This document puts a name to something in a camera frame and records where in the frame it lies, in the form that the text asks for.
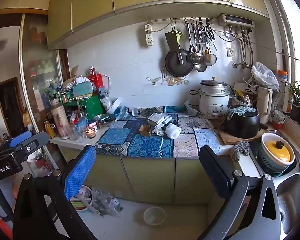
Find glass dish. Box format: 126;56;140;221
94;114;114;124

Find black wok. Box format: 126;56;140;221
164;49;195;78

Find teal tissue box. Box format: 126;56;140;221
72;81;97;98

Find stacked bowls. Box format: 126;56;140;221
272;110;287;130

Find blue white printed bag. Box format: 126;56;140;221
184;100;200;117

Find clear plastic bag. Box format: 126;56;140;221
90;189;123;217

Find white cardboard box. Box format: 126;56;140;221
148;112;167;126

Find white rice cooker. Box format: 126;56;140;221
199;77;231;120

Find metal ladle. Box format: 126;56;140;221
195;25;207;73

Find steel cleaver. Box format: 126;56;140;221
164;30;182;65

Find teal knit cloth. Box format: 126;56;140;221
226;106;258;122

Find metal wall rail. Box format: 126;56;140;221
147;17;217;23

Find white power strip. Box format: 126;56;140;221
144;22;154;47

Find metal skimmer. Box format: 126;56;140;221
186;22;204;65

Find blue patchwork cloth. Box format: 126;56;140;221
94;105;222;158

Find yellow bottle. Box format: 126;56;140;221
44;120;56;139

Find utensil holder bowl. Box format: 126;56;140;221
229;84;258;108

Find red tin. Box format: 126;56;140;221
87;66;102;89

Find white floor basin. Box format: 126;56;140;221
70;185;93;213

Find kitchen scissors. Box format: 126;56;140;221
202;26;218;52

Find brown door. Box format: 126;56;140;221
0;77;25;140

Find white orange carton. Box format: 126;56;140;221
282;82;294;113

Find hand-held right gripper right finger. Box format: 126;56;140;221
199;145;283;240

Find clear water bottle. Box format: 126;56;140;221
76;111;88;137

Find tableware wall decal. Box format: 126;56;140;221
146;66;190;87

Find white kettle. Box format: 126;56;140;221
255;86;274;125

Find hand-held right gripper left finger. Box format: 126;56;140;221
12;145;97;240

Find potted plant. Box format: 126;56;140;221
288;78;300;120

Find green box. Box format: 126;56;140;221
62;94;107;120

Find teal colander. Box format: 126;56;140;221
257;142;294;174

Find glass sliding door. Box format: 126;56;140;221
19;14;70;170

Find mesh strainer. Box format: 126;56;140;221
204;50;217;67

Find clear drinking glass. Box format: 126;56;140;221
69;124;80;142

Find wall tap with pipes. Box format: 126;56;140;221
232;27;255;69

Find grey rag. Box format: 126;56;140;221
230;141;250;162

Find small brown cardboard box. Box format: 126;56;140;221
139;124;152;137

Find wooden cutting board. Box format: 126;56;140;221
207;119;275;146

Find steel sink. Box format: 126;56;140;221
275;172;300;235

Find black pot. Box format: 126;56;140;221
220;107;262;139

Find white paper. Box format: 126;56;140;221
151;126;165;137

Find white water heater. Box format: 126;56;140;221
217;13;255;28

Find pink thermos flask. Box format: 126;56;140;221
51;99;70;140

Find white pot yellow lid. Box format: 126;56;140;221
261;132;295;165

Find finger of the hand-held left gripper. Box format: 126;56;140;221
0;131;33;153
15;132;50;158

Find white plastic bag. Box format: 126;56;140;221
251;62;280;92

